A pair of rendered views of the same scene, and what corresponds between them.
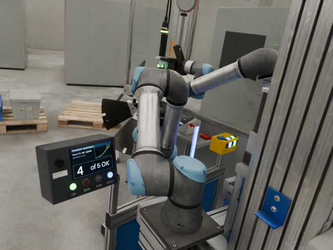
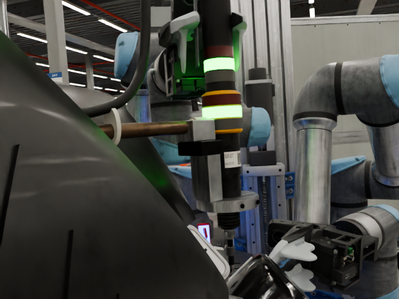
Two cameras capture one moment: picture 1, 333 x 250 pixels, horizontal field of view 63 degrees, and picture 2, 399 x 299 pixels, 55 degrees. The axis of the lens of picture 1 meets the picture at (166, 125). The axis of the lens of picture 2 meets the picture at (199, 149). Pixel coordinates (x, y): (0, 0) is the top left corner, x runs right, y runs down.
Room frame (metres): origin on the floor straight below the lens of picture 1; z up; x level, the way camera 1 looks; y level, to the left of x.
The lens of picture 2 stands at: (1.99, 0.35, 1.38)
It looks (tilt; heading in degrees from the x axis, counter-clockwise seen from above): 3 degrees down; 222
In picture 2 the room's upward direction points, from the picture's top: 4 degrees counter-clockwise
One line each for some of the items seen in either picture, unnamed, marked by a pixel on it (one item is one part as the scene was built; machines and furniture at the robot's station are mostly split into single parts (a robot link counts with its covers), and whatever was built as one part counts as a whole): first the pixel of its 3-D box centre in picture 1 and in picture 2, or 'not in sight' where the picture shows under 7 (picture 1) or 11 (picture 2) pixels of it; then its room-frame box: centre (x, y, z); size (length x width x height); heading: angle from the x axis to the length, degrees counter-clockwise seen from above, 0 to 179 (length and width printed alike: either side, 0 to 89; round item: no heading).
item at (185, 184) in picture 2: not in sight; (184, 185); (1.11, -0.50, 1.20); 0.13 x 0.12 x 0.14; 146
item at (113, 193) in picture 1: (113, 194); not in sight; (1.02, 0.19, 0.96); 0.03 x 0.03 x 0.20; 46
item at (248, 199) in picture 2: not in sight; (218, 164); (1.66, 0.08, 1.34); 0.09 x 0.07 x 0.10; 171
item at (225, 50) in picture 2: not in sight; (218, 54); (1.65, 0.09, 1.47); 0.03 x 0.03 x 0.01
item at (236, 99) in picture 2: not in sight; (221, 101); (1.65, 0.09, 1.41); 0.04 x 0.04 x 0.01
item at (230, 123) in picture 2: not in sight; (222, 124); (1.65, 0.09, 1.39); 0.04 x 0.04 x 0.01
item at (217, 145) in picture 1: (223, 144); not in sight; (1.62, -0.38, 1.02); 0.16 x 0.10 x 0.11; 136
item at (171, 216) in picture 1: (183, 207); (347, 215); (0.81, -0.10, 1.09); 0.15 x 0.15 x 0.10
